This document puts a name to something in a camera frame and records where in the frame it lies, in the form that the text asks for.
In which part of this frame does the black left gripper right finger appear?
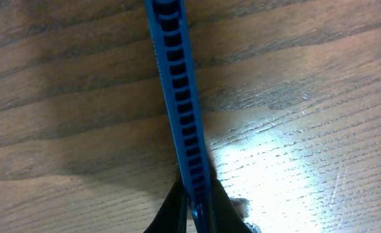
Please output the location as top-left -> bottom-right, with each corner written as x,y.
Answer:
212,179 -> 252,233

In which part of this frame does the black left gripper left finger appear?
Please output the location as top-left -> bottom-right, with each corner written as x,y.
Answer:
144,181 -> 188,233

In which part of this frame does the blue disposable razor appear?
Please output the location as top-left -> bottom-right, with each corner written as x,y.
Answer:
145,0 -> 216,233

